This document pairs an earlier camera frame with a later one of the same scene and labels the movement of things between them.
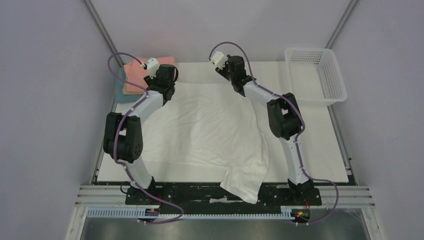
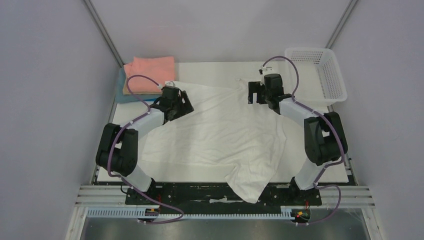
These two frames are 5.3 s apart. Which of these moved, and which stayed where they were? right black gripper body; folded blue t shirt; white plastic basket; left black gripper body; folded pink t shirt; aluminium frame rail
Moved: right black gripper body; left black gripper body
Stayed: aluminium frame rail; white plastic basket; folded pink t shirt; folded blue t shirt
